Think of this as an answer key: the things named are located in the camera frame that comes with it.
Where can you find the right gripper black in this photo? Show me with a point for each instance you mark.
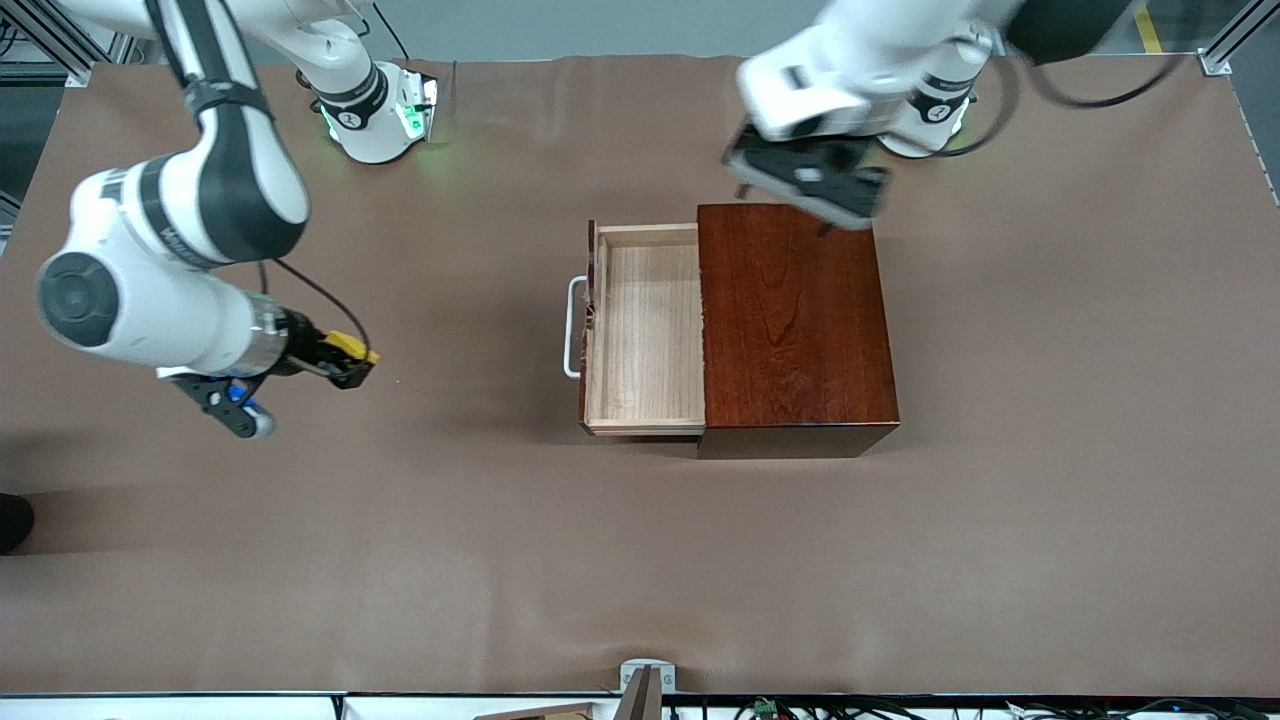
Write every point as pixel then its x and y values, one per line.
pixel 303 348

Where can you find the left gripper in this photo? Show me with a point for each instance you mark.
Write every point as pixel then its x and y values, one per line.
pixel 823 228

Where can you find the yellow block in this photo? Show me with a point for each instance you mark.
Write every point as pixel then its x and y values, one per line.
pixel 358 349

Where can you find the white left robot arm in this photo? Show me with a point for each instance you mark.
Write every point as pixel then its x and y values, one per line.
pixel 940 110

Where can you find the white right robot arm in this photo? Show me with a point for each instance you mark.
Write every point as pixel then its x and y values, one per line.
pixel 150 310

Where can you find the brown table cover sheet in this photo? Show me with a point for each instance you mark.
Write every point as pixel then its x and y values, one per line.
pixel 400 550

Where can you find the dark wooden cabinet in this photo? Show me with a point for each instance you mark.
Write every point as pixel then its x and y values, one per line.
pixel 800 330

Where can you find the black rounded object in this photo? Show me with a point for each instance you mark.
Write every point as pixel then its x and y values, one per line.
pixel 12 522

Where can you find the tan cardboard piece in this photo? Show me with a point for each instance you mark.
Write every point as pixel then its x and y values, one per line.
pixel 550 713

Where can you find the white table edge rail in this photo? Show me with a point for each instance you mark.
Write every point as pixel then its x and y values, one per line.
pixel 200 710

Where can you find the aluminium frame profile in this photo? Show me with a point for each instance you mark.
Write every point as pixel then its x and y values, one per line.
pixel 1215 62
pixel 78 72

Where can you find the grey metal clamp bracket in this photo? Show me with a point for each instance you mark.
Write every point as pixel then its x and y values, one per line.
pixel 648 663

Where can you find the grey camera support post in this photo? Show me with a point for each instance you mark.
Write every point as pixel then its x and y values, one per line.
pixel 645 700

